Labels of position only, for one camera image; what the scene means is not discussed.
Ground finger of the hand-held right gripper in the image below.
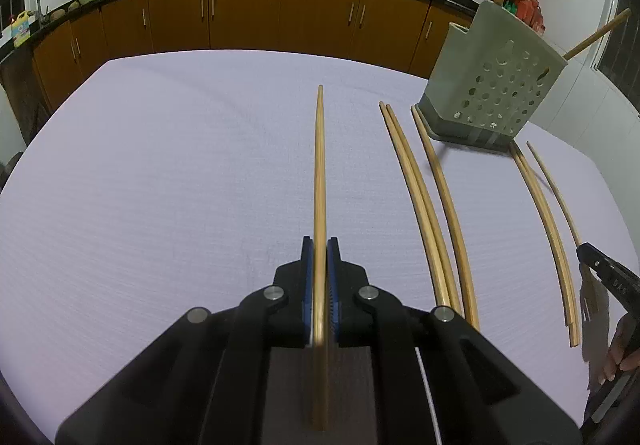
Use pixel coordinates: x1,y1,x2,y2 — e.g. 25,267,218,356
576,242,640,321

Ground red packets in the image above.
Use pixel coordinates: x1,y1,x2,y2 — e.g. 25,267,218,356
505,0,546,33

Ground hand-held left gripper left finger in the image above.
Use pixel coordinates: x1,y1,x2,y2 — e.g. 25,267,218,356
55,236,315,445

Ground grey perforated utensil holder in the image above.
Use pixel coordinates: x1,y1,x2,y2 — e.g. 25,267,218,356
419,0,570,154

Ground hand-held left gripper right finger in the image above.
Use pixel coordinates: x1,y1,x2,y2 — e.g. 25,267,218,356
327,237,583,445

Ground dark window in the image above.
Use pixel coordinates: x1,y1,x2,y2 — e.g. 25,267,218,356
592,0,640,90

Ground wooden base cabinets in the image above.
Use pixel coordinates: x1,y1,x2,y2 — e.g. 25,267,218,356
30,0,476,110

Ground person's right hand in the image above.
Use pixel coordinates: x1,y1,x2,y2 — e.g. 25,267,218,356
597,312,640,386

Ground yellow detergent bottle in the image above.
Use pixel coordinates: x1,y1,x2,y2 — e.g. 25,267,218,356
11,11,32,48

